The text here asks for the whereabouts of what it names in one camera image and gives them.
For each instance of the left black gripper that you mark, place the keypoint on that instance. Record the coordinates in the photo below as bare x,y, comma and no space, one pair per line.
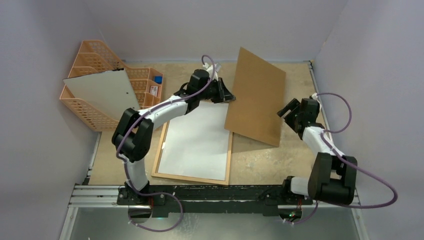
223,95

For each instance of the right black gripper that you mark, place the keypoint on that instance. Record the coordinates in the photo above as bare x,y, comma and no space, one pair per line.
294,112

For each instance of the brown frame backing board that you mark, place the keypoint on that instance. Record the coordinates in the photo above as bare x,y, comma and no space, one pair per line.
259,90

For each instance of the street scene photo print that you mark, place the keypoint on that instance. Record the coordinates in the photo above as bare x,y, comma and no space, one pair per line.
195,142

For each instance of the wooden picture frame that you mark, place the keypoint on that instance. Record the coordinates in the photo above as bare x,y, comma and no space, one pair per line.
159,155

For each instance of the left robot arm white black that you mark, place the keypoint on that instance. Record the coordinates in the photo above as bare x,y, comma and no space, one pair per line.
133,135

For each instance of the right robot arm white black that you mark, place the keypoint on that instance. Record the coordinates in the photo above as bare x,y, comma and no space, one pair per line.
332,179

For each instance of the blue small item in organizer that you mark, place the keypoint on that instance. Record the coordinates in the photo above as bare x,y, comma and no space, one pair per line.
158,79

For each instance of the red white small box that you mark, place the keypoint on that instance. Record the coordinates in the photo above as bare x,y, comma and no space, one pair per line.
154,90

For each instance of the white board in organizer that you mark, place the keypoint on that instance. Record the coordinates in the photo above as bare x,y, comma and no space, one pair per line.
109,92

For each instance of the orange plastic file organizer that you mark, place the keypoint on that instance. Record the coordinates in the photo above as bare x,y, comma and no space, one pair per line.
94,56

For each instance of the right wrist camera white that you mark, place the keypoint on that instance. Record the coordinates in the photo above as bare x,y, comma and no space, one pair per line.
314,96

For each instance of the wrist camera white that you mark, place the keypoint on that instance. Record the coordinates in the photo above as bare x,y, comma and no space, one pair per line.
314,96
212,69

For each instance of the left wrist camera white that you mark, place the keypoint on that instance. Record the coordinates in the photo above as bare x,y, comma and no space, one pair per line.
212,69

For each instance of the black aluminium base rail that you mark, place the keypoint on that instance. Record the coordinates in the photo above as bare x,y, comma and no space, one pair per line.
267,200

